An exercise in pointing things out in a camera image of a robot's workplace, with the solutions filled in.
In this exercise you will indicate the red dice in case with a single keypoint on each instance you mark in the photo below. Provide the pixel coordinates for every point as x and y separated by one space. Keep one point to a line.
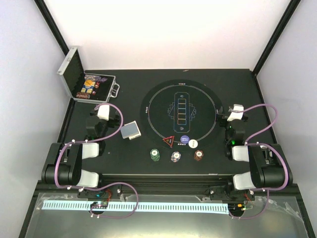
95 89

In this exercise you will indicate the brown poker chip stack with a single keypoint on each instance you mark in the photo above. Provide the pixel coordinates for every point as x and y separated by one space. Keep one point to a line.
198 155

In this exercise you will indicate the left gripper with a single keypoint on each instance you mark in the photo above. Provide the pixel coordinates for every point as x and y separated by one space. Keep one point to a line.
117 122

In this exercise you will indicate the blue white poker chip stack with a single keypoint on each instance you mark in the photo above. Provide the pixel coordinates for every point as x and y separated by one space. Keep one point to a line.
175 156

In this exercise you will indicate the round black poker mat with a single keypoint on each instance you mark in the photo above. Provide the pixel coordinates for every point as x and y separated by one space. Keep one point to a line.
181 108

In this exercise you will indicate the brown chips in case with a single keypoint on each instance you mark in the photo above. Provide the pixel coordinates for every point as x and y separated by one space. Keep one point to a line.
83 95

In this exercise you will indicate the black aluminium mounting rail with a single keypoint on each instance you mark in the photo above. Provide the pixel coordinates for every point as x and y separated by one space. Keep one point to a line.
213 186

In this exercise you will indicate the aluminium poker chip case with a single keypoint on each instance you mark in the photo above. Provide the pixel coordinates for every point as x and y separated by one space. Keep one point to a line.
72 75

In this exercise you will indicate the white perforated cable strip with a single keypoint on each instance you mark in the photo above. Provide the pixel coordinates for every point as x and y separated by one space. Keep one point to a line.
164 207

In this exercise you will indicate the purple chips in case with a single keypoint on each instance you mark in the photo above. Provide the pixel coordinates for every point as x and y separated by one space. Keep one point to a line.
95 78

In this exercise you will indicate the red triangular all-in button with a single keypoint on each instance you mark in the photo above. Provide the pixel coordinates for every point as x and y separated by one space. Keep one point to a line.
169 141

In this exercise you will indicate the purple small blind button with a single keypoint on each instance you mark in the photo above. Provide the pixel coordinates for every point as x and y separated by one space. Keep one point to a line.
184 139

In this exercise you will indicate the green poker chip stack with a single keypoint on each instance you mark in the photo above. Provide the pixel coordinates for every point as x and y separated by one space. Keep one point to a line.
155 155

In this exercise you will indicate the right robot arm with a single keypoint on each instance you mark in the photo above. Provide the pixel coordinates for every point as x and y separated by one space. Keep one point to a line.
268 167

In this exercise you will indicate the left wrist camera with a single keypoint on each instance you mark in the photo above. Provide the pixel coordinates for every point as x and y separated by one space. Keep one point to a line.
103 112

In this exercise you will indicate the yellow blue card box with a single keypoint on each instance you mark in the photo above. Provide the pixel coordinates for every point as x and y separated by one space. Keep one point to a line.
88 87

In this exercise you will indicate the white dealer button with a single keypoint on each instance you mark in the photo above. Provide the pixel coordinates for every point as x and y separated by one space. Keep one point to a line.
193 143

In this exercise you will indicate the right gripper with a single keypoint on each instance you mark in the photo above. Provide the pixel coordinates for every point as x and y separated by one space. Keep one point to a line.
223 116

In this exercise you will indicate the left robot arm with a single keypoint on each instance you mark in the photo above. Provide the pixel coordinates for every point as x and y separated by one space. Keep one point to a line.
63 165

